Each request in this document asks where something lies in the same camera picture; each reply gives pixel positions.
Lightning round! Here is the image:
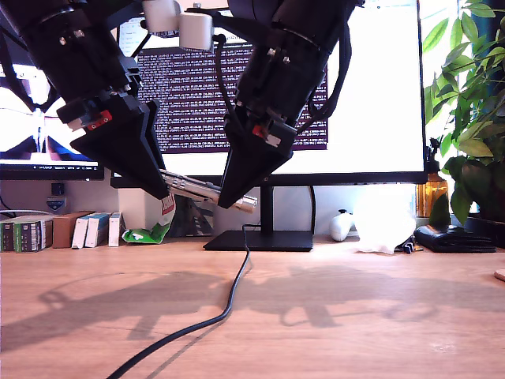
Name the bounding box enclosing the black secondary computer monitor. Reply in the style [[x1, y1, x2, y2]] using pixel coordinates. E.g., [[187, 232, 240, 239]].
[[0, 23, 106, 182]]

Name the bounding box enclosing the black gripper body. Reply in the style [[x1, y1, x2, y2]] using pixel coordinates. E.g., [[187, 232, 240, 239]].
[[236, 24, 335, 151], [24, 8, 143, 129]]

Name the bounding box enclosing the white blue small box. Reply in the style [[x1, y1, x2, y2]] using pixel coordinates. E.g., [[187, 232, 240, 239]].
[[84, 212, 112, 249], [71, 217, 91, 250], [108, 212, 126, 248]]

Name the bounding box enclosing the metallic silver laser pointer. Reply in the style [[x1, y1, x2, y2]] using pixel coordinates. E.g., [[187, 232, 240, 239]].
[[159, 168, 260, 215]]

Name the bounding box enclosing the green red snack bag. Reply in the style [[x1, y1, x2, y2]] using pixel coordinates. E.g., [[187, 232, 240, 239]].
[[121, 193, 177, 245]]

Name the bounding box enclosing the crumpled white plastic bag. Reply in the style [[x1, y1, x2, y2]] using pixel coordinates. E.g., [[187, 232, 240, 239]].
[[352, 197, 417, 255]]

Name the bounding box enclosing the dark rectangular planter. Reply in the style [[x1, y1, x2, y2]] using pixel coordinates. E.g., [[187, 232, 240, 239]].
[[463, 216, 505, 250]]

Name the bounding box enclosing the pale grey wrist camera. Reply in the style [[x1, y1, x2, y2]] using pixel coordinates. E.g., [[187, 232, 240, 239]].
[[179, 2, 277, 51], [104, 0, 182, 54]]

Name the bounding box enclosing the green printed box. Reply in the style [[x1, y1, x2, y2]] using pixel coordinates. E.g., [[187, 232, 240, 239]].
[[0, 220, 16, 253], [13, 217, 54, 253]]

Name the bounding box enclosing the brown cardboard box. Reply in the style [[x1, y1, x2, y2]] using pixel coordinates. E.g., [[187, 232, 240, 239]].
[[52, 211, 95, 249]]

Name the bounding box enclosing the green leafy house plant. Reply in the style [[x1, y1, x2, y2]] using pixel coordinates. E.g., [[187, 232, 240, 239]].
[[420, 0, 505, 226]]

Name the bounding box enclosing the grey leaf-patterned box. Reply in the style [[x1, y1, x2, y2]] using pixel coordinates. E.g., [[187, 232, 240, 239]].
[[175, 195, 216, 237]]

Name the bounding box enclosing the white game controller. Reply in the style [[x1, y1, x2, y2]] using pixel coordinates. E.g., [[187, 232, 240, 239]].
[[330, 208, 355, 242]]

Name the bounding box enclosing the thin white cable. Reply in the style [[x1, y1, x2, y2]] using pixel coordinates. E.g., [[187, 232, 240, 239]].
[[0, 208, 52, 217]]

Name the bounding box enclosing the thin black monitor cable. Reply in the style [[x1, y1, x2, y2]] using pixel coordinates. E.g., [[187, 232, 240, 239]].
[[309, 186, 317, 236]]

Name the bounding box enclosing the black leather case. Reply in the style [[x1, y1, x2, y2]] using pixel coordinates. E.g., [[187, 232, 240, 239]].
[[413, 224, 497, 253]]

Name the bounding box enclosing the thin black camera cable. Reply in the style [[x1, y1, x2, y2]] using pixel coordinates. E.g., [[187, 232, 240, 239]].
[[212, 34, 240, 118]]

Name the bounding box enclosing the amber pump bottle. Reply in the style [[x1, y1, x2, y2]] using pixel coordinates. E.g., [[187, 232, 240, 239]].
[[414, 137, 450, 219]]

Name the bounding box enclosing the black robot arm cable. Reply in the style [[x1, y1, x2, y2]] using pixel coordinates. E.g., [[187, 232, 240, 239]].
[[309, 21, 353, 119]]

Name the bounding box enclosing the thick black table cable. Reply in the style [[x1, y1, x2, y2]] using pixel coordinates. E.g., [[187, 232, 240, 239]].
[[105, 223, 261, 379]]

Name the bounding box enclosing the large black computer monitor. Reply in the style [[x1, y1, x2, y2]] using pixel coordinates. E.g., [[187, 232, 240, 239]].
[[110, 0, 429, 253]]

